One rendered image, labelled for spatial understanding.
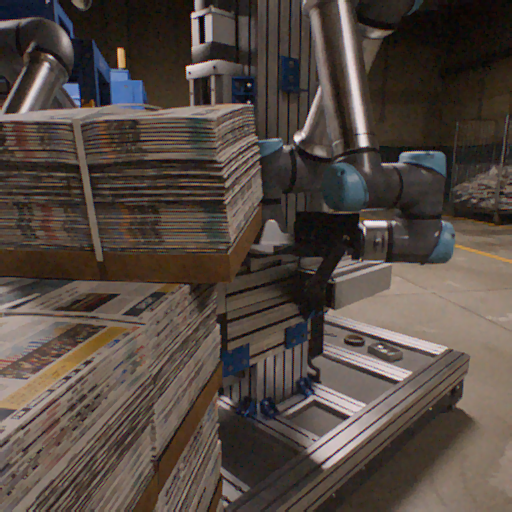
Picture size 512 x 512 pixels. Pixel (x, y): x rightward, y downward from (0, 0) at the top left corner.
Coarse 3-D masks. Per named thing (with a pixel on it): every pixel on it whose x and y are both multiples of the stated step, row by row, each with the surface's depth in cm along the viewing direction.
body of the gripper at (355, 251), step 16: (304, 224) 79; (320, 224) 78; (336, 224) 79; (352, 224) 79; (304, 240) 79; (320, 240) 78; (352, 240) 79; (304, 256) 78; (320, 256) 79; (352, 256) 78
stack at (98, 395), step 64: (0, 320) 49; (64, 320) 49; (128, 320) 49; (192, 320) 64; (0, 384) 35; (64, 384) 35; (128, 384) 44; (192, 384) 65; (0, 448) 28; (64, 448) 34; (128, 448) 44; (192, 448) 67
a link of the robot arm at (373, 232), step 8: (368, 224) 78; (376, 224) 78; (384, 224) 77; (368, 232) 77; (376, 232) 76; (384, 232) 76; (368, 240) 76; (376, 240) 76; (384, 240) 76; (368, 248) 77; (376, 248) 77; (384, 248) 76; (360, 256) 79; (368, 256) 77; (376, 256) 77; (384, 256) 77
